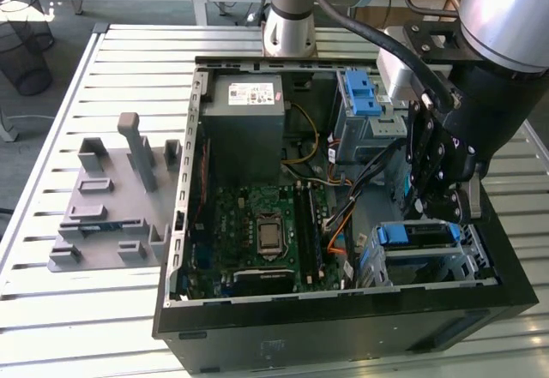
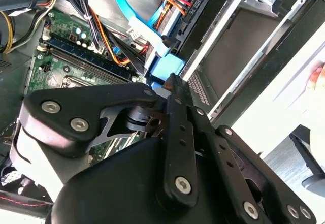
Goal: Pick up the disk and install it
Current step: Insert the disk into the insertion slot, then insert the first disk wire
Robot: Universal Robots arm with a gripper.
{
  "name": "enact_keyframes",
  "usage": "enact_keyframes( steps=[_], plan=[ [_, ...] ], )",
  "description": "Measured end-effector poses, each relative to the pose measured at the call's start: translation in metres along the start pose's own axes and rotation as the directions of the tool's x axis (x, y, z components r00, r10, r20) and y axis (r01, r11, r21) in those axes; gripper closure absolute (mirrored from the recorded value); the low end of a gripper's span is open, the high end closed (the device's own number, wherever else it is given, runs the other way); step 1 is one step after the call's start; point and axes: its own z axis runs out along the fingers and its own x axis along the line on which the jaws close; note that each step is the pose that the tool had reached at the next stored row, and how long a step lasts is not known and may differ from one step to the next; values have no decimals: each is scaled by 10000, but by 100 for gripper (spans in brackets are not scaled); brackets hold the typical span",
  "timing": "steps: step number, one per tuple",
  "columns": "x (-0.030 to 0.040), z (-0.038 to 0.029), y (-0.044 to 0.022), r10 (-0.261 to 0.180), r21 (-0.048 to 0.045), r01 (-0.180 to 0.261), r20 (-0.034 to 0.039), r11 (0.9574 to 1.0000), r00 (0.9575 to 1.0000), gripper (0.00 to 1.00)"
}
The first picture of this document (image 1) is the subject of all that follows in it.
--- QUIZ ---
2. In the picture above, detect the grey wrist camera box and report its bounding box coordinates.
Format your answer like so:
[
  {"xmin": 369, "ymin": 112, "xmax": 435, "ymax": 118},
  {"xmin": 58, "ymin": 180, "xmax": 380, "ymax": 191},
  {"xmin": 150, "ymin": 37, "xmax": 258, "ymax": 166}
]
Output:
[{"xmin": 377, "ymin": 50, "xmax": 424, "ymax": 105}]

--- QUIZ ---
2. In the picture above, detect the metal disk bay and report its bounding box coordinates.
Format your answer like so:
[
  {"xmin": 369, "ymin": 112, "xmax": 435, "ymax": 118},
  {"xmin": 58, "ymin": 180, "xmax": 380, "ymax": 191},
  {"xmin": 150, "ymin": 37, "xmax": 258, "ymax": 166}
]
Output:
[{"xmin": 355, "ymin": 219, "xmax": 490, "ymax": 289}]

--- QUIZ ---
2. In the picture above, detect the orange wire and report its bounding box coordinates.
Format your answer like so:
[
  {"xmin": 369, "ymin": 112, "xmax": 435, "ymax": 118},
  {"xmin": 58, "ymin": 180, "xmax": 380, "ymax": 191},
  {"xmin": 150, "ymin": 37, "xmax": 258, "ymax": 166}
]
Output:
[{"xmin": 326, "ymin": 219, "xmax": 351, "ymax": 255}]

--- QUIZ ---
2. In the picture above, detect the grey power supply unit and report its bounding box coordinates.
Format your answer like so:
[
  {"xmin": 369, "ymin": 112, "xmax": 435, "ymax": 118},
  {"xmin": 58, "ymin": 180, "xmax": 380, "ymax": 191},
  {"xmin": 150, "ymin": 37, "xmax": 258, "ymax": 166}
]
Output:
[{"xmin": 201, "ymin": 73, "xmax": 287, "ymax": 186}]

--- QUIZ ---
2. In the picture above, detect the thick black arm hose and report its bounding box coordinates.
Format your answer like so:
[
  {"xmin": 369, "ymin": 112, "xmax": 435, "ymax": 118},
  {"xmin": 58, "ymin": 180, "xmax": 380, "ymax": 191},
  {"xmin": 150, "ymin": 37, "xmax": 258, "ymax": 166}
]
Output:
[{"xmin": 311, "ymin": 0, "xmax": 458, "ymax": 109}]

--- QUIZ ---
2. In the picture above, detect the RAM stick with blue label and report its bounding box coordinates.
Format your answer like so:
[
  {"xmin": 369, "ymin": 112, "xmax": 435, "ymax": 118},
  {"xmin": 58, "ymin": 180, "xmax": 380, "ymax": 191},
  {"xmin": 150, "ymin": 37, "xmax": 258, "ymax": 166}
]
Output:
[{"xmin": 59, "ymin": 219, "xmax": 142, "ymax": 231}]

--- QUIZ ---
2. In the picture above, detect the silver CPU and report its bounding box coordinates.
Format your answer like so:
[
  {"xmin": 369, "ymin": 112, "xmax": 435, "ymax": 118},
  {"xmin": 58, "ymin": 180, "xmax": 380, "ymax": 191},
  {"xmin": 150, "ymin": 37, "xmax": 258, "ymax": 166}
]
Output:
[{"xmin": 259, "ymin": 222, "xmax": 281, "ymax": 250}]

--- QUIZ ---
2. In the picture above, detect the grey optical drive cage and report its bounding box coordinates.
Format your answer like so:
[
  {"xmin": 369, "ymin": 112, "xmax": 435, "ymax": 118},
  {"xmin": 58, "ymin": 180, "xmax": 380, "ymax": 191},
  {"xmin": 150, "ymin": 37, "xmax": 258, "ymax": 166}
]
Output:
[{"xmin": 334, "ymin": 69, "xmax": 413, "ymax": 165}]

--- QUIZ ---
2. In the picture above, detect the hard disk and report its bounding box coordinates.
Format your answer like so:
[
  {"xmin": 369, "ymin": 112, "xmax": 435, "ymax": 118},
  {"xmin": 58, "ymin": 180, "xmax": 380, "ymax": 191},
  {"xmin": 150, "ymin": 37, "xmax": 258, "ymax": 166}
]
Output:
[{"xmin": 359, "ymin": 221, "xmax": 463, "ymax": 287}]

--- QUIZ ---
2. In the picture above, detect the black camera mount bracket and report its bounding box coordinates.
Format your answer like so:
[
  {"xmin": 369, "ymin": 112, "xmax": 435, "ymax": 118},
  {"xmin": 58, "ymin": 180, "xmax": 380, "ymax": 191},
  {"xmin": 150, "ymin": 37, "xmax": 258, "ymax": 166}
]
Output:
[{"xmin": 402, "ymin": 21, "xmax": 467, "ymax": 64}]

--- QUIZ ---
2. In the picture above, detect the black cable bundle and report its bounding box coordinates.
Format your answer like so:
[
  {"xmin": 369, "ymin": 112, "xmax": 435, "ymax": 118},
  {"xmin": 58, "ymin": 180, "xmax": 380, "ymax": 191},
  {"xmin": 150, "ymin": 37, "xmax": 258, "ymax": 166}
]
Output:
[{"xmin": 323, "ymin": 131, "xmax": 413, "ymax": 233}]

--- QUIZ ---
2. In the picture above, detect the green motherboard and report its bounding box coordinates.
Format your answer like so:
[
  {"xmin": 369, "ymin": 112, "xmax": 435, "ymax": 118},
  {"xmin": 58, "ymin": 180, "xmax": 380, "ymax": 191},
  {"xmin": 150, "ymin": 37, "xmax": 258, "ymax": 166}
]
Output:
[{"xmin": 188, "ymin": 183, "xmax": 344, "ymax": 300}]

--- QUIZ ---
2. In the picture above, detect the grey plastic parts rack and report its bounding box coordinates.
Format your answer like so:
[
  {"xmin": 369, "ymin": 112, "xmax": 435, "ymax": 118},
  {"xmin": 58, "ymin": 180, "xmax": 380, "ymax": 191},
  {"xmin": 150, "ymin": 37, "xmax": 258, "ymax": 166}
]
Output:
[{"xmin": 47, "ymin": 111, "xmax": 184, "ymax": 273}]

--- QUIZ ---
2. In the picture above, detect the black graphics card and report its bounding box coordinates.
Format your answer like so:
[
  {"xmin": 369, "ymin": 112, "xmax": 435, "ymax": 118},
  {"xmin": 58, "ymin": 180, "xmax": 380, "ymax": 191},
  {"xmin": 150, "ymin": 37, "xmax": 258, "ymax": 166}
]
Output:
[{"xmin": 231, "ymin": 268, "xmax": 297, "ymax": 297}]

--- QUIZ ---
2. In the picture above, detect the white floor cable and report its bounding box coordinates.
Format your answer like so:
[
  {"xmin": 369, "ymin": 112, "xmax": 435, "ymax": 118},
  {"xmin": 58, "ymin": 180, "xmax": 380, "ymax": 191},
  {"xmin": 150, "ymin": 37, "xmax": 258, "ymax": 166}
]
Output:
[{"xmin": 6, "ymin": 113, "xmax": 59, "ymax": 123}]

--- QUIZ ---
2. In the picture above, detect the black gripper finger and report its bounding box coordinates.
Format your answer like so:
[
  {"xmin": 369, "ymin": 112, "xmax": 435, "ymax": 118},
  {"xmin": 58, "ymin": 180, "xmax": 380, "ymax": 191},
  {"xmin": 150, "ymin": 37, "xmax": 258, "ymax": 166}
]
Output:
[
  {"xmin": 401, "ymin": 99, "xmax": 448, "ymax": 221},
  {"xmin": 427, "ymin": 175, "xmax": 483, "ymax": 226}
]

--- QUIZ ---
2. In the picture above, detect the yellow wire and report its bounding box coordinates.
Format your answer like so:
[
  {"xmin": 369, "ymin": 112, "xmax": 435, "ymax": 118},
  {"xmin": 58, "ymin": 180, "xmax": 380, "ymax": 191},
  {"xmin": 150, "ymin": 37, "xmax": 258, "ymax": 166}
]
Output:
[{"xmin": 281, "ymin": 102, "xmax": 321, "ymax": 167}]

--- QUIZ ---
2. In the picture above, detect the blue drive cage latch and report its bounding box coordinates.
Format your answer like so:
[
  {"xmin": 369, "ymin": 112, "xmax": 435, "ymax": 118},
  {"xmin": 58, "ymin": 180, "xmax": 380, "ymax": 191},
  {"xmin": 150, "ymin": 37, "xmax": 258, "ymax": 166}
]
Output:
[{"xmin": 342, "ymin": 69, "xmax": 383, "ymax": 117}]

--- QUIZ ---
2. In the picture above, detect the black PC case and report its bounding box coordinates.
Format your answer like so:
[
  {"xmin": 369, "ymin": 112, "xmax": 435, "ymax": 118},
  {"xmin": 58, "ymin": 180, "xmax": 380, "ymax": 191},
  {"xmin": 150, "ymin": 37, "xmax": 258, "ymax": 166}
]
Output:
[{"xmin": 152, "ymin": 55, "xmax": 540, "ymax": 375}]

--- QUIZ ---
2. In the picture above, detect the black mesh waste bin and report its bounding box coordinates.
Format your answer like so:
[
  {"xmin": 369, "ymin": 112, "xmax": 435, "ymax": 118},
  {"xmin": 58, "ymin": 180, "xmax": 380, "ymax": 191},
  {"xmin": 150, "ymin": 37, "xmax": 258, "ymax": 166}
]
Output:
[{"xmin": 0, "ymin": 20, "xmax": 55, "ymax": 96}]

